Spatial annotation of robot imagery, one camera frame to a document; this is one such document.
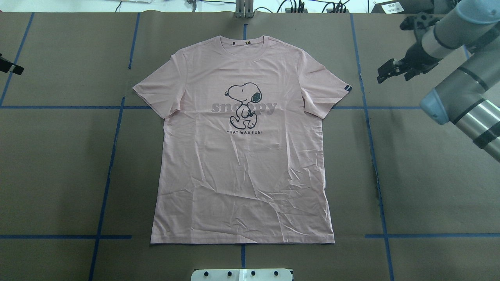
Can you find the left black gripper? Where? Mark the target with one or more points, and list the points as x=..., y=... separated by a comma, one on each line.
x=8, y=66

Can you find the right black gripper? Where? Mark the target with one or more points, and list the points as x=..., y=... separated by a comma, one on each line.
x=417, y=53

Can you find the pink Snoopy t-shirt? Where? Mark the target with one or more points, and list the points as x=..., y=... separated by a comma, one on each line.
x=243, y=157

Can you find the long blue tape strip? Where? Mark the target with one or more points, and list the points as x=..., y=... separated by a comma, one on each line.
x=384, y=236

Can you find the black box with label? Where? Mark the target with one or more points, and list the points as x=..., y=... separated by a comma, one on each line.
x=401, y=6

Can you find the blue tape strip left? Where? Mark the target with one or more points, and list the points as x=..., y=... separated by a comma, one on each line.
x=109, y=84

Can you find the white mounting plate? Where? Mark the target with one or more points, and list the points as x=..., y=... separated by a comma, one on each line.
x=273, y=274

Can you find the aluminium frame post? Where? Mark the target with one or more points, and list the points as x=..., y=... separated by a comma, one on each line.
x=244, y=8

